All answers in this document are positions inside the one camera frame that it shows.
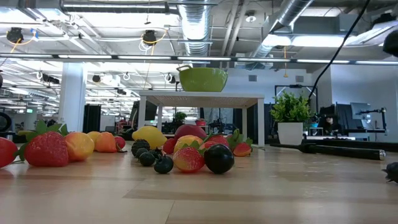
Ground small background potted plant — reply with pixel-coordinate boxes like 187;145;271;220
172;111;188;126

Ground green plant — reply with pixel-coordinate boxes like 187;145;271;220
269;90;314;146

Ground small red cherry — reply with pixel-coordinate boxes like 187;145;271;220
114;135;127;152
164;137;178;155

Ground black kitchen knife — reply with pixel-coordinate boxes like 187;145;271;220
269;142;387;162

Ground black partition screen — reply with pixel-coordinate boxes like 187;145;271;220
83;103;103;134

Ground white perforated riser shelf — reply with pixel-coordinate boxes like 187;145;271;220
138;90;266;147

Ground pale yellow-red strawberry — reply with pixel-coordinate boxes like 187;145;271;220
173;146;206;174

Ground long ceiling light strip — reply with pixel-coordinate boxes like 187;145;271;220
0;52;398;65

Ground black ceiling cord reel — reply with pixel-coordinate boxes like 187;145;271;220
142;29;159;47
6;26;24;44

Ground black plum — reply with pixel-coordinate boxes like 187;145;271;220
203;143;236;175

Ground person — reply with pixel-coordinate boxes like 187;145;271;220
322;114;337;135

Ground monitor on black arm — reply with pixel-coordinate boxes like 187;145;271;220
349;101;389;135

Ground green colander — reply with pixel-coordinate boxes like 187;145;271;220
176;64;229;93

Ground black round wheel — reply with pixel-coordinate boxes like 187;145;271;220
0;111;13;133

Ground silver spiral air duct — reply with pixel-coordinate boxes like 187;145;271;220
248;0;315;62
177;0;213;68

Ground small yellow-orange apricot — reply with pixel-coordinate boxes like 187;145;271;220
86;130;103;144

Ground white building column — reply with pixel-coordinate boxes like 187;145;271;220
57;61;88;134

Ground red strawberry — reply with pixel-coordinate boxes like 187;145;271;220
205;133;230;147
198;140;219;151
232;141;254;158
14;119;70;168
226;128;249;147

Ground dark blueberry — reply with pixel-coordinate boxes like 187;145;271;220
135;146;150;160
150;147;164;160
138;151;157;167
153;154;175;175
384;161;398;184

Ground red cherry tomato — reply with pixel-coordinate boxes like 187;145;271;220
0;136;19;169

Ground black background frame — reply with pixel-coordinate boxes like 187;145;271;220
274;83;319;105

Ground dark red apple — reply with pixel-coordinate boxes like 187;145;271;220
174;123;208;141

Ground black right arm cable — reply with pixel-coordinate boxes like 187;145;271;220
307;0;371;101

